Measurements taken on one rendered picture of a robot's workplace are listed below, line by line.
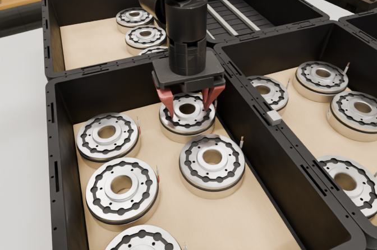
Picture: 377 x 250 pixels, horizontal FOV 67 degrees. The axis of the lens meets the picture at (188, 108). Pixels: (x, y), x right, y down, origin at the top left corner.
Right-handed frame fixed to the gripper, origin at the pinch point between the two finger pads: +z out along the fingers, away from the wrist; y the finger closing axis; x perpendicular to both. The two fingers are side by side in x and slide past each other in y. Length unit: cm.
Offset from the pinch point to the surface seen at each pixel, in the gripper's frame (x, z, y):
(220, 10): -42.6, 2.3, -22.5
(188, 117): 1.8, 0.4, 0.5
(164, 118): 0.3, 0.8, 4.5
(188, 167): 11.1, 1.5, 3.3
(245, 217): 19.5, 4.9, -2.7
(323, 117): 5.6, 4.4, -25.3
